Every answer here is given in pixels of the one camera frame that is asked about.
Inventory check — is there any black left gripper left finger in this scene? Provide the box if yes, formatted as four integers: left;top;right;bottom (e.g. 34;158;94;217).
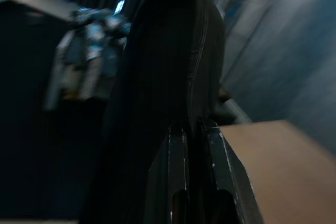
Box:
148;126;191;224

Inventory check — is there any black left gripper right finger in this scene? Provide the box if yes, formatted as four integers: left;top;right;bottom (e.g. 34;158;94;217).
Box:
200;118;264;224

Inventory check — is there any brown cardboard box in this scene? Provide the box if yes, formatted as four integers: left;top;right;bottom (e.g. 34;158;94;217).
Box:
218;120;336;224

